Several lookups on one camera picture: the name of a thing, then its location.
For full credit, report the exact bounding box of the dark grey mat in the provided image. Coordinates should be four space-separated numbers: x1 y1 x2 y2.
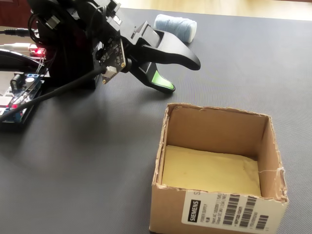
0 7 312 234

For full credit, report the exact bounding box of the yellow foam pad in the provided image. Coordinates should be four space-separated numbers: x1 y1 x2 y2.
162 145 262 197

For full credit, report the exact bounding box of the white USB cable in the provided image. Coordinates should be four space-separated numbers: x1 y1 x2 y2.
0 42 32 51

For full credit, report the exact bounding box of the black power plug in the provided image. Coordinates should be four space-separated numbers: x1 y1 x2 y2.
0 28 31 37

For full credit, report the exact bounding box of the blue circuit board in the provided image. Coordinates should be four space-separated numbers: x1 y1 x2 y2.
0 72 47 130

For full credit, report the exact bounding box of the small motor controller board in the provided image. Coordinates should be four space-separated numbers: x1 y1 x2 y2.
28 46 48 58

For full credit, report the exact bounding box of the black camera circuit board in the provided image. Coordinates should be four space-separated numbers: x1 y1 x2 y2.
94 38 129 85

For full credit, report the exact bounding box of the open brown cardboard box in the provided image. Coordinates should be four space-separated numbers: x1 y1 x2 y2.
148 102 290 234

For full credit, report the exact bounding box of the white barcode label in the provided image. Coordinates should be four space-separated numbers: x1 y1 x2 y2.
181 190 276 231

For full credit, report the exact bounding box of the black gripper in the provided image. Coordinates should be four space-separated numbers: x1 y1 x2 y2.
107 2 201 95

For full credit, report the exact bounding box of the light blue yarn-wrapped block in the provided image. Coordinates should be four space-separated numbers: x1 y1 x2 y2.
154 14 197 44

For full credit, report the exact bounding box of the thick black camera cable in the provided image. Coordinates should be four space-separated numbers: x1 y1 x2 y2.
0 67 108 122

